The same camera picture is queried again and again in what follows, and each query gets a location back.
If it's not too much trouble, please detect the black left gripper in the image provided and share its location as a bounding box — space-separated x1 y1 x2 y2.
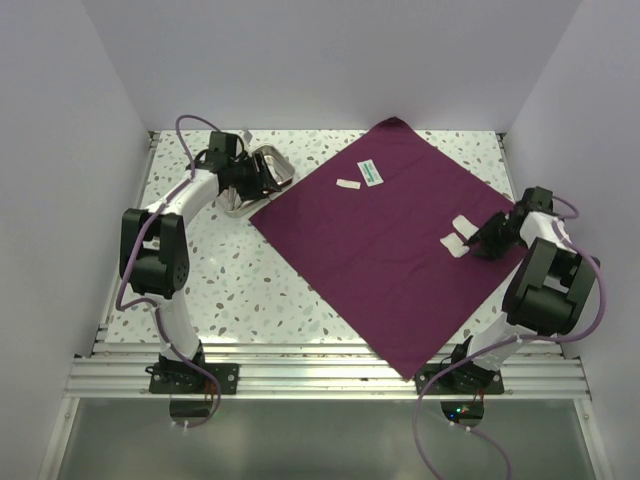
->
228 151 280 202

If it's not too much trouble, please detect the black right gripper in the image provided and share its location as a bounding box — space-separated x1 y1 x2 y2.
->
464 211 526 262

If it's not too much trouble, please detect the small white plaster packet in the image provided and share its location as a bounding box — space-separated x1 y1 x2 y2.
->
336 179 361 190

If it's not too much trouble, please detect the green white dressing packet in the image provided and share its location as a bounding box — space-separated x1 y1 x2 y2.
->
357 159 384 187

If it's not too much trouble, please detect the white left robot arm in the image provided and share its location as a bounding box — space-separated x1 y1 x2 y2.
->
116 150 281 393

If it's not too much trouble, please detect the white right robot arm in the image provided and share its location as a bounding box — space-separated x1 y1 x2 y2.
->
445 206 606 393

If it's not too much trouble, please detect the stainless steel tray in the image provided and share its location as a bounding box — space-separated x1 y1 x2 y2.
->
216 144 295 217

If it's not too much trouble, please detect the white gauze pad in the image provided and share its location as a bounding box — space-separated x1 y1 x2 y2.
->
440 232 469 258
452 215 478 240

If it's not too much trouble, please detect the purple cloth mat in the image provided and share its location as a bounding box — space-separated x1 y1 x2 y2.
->
251 117 525 378

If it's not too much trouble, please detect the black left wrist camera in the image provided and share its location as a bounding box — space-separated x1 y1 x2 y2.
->
205 131 248 168

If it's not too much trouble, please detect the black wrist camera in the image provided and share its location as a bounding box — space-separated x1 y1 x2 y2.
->
519 186 553 214
205 131 248 168

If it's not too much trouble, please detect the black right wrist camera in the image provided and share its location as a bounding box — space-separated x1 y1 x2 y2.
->
519 186 553 214

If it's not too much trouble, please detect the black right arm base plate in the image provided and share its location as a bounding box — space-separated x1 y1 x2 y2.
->
414 357 505 395

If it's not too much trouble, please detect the aluminium table edge rail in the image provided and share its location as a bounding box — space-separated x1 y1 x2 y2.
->
64 342 590 400

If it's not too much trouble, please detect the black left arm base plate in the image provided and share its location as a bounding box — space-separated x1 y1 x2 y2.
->
145 362 240 395

